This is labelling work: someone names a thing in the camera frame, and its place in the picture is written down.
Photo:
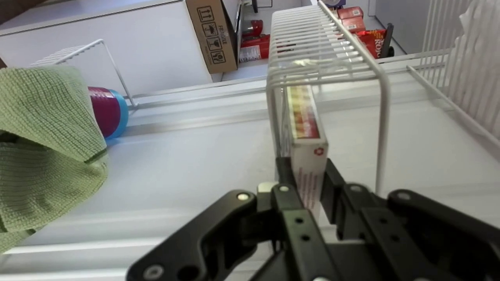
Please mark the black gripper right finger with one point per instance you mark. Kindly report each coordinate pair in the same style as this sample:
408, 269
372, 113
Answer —
416, 229

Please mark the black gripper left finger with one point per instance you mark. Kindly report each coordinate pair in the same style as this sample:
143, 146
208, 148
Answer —
208, 235

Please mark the red white playing cards case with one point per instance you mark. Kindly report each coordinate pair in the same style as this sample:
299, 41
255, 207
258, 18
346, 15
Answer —
307, 157

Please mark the white panel door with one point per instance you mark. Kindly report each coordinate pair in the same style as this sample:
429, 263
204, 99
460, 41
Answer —
182, 157

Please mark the blue plastic cup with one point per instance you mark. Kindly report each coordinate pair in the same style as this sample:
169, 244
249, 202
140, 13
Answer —
124, 112

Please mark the pink plastic cup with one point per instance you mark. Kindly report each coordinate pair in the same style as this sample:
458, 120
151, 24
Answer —
104, 112

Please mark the red snack bag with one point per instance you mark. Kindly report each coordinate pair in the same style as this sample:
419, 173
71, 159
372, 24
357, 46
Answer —
372, 41

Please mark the green cloth towel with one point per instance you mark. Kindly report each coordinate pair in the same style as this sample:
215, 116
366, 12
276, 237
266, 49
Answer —
41, 130

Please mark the cardboard wine glass box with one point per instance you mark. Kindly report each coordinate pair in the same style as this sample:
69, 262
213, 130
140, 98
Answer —
211, 34

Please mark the orange cardboard box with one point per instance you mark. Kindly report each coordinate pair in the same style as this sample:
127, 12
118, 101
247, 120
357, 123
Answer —
354, 26
351, 13

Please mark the white cabinet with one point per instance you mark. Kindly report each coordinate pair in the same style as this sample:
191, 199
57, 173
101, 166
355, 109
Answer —
104, 48

